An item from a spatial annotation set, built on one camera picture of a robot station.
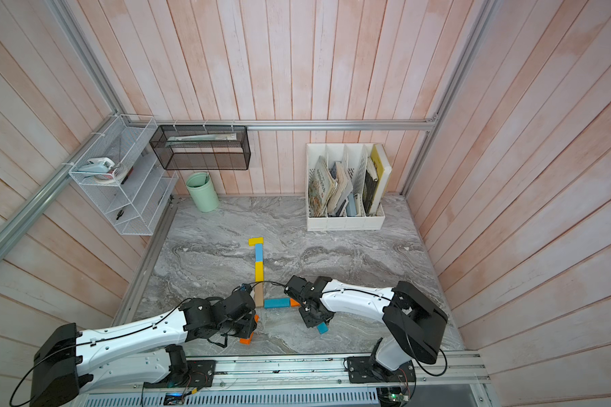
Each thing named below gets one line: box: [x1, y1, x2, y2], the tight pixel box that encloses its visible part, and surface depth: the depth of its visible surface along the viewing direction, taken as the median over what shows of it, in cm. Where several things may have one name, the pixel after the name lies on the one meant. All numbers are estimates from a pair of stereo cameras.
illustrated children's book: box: [308, 155, 339, 218], surface depth 106 cm
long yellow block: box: [254, 261, 264, 283], surface depth 97 cm
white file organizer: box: [305, 143, 386, 232], surface depth 106 cm
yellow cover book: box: [368, 143, 393, 215], surface depth 100 cm
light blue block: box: [254, 243, 264, 263], surface depth 103 cm
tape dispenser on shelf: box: [78, 156, 117, 183], surface depth 70 cm
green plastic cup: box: [185, 171, 220, 213], surface depth 112 cm
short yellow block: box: [247, 236, 264, 247], surface depth 106 cm
